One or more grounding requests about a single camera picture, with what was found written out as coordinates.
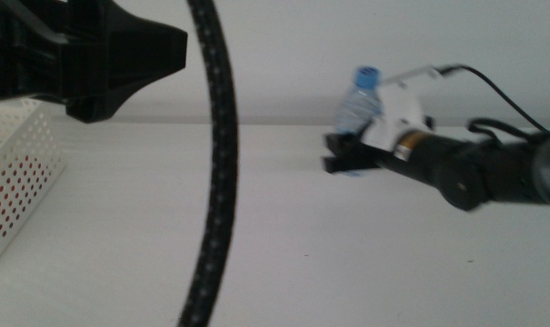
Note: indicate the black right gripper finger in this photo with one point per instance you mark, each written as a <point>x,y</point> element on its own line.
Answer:
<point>342,164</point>
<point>342,143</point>

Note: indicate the clear water bottle blue cap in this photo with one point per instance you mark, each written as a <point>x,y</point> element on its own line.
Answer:
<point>358,106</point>

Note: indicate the red cola can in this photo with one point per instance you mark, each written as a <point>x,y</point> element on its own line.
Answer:
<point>27,159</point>

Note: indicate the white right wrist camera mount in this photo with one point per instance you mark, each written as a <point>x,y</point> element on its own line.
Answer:
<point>397,118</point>

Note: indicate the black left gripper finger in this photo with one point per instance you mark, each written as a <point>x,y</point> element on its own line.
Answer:
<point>129,50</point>

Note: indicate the white perforated plastic basket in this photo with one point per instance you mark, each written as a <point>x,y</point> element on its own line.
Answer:
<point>33,141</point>

